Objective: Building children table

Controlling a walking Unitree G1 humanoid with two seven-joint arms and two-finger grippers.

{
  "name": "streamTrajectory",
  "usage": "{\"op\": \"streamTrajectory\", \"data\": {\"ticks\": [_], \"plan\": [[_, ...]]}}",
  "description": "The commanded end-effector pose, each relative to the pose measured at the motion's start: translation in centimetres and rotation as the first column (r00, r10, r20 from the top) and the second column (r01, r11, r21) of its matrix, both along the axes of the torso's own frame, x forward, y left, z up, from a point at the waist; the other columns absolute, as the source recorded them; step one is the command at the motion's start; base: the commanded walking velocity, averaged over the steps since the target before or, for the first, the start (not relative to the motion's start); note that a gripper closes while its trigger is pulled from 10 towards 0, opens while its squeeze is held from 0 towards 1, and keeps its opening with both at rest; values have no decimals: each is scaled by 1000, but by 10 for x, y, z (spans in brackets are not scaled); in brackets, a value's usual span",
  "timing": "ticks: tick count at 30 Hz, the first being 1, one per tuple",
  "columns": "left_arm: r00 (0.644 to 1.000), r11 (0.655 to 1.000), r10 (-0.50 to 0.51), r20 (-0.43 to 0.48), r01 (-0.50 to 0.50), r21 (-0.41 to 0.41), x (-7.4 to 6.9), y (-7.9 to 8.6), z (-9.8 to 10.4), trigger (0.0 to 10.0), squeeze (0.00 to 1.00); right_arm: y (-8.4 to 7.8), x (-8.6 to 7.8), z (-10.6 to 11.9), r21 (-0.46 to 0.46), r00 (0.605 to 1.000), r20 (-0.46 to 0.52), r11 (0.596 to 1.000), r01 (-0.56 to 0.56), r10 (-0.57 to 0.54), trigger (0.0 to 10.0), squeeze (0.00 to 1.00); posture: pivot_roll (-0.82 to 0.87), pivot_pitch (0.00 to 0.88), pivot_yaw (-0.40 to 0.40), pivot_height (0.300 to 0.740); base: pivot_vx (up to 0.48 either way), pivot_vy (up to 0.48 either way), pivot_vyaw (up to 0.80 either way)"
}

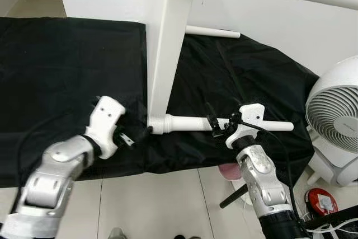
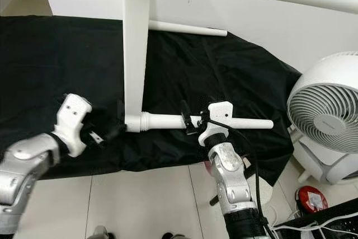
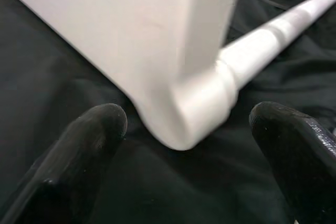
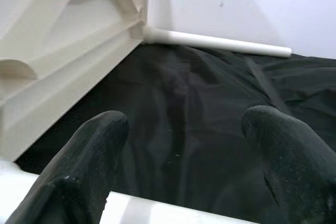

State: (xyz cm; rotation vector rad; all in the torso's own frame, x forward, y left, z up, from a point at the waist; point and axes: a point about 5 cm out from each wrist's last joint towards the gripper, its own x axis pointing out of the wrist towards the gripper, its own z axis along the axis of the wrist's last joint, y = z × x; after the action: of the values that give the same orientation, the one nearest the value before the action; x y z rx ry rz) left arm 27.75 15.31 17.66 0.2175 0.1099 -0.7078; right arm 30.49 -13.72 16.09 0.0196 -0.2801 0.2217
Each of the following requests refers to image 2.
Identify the white plastic table top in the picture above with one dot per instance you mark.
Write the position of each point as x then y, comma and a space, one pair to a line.
137, 37

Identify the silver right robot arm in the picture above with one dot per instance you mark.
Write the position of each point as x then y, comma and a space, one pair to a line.
229, 177

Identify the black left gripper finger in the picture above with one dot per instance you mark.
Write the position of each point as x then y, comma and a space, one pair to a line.
116, 130

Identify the pink fabric piece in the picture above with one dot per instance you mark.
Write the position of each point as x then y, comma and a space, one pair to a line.
208, 167

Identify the black table cloth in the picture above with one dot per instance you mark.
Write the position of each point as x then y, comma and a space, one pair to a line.
56, 82

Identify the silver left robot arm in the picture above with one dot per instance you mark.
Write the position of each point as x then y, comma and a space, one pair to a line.
22, 172

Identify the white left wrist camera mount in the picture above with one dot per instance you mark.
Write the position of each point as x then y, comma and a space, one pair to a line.
75, 116

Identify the red black round device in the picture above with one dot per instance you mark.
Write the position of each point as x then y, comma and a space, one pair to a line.
311, 198

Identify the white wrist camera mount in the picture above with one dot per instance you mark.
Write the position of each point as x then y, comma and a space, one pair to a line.
75, 116
221, 111

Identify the black robot foot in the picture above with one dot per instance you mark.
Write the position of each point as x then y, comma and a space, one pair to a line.
168, 236

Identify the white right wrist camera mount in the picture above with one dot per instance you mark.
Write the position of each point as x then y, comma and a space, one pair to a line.
221, 111

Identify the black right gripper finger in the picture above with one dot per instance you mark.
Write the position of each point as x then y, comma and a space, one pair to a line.
186, 112

